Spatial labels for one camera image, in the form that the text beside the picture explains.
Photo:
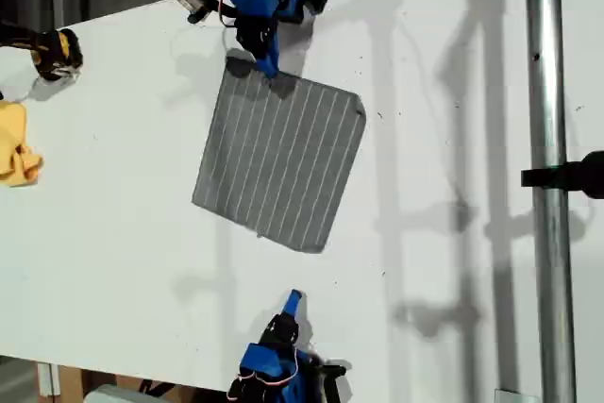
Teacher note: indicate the yellow cloth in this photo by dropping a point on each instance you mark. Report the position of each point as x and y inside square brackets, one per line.
[14, 148]

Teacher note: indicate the white table bracket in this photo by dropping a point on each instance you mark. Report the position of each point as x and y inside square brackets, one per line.
[47, 379]

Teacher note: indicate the grey striped towel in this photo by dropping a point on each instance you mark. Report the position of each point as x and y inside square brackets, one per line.
[273, 162]

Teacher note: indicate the steel post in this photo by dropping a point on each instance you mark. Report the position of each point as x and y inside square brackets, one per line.
[547, 91]

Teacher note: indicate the black yellow power drill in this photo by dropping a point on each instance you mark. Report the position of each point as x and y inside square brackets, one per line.
[56, 51]

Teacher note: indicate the brown cardboard box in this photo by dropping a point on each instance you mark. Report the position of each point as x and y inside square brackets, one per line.
[71, 386]

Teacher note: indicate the black clamp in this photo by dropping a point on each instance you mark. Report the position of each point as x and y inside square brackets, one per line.
[585, 174]

